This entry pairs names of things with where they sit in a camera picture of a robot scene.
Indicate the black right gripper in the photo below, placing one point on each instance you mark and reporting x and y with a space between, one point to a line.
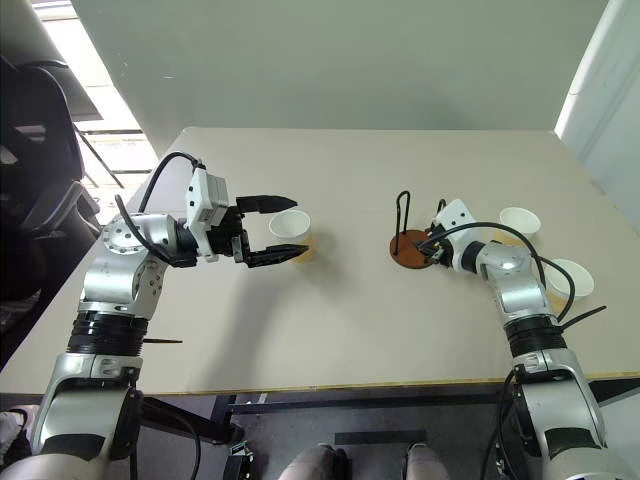
440 252

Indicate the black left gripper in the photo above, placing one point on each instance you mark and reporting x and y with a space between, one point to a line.
227 240

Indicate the white and tan paper cup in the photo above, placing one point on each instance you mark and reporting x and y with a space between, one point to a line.
290 225
584 284
520 220

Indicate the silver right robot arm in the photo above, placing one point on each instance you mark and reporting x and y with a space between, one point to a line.
520 295

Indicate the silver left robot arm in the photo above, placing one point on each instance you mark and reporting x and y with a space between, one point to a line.
120 285

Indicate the grey rounded shape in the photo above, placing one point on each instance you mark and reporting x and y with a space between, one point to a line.
310 462
425 462

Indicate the black caster wheel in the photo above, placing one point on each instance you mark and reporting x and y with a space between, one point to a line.
239 462
502 465

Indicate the white panel board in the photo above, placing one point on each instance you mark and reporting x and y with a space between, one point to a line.
605 75

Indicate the black office chair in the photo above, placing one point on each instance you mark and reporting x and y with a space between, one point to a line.
30 150

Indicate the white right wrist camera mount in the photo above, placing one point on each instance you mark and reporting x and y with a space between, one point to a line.
457 215

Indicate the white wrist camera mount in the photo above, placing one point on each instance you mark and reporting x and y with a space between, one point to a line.
457 215
200 200

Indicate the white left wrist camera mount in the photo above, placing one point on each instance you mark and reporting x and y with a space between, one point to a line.
200 200

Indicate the black table frame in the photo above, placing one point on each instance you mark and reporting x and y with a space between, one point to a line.
350 402

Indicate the black metal railing frame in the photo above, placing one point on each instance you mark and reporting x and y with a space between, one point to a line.
100 155

